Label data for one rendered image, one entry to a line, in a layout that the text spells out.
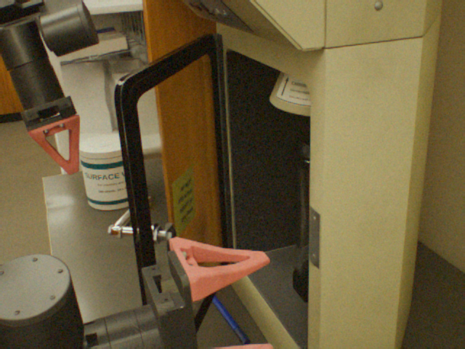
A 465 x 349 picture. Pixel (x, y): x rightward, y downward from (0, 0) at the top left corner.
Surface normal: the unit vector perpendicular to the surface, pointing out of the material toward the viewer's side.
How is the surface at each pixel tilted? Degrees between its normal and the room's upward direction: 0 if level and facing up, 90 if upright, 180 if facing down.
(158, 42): 90
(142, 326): 26
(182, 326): 89
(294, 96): 66
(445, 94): 90
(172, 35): 90
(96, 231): 0
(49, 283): 14
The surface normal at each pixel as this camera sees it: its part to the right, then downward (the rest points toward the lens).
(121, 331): 0.05, -0.72
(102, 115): 0.04, 0.49
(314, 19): 0.35, 0.36
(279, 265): -0.05, -0.92
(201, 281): 0.65, 0.24
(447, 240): -0.94, 0.18
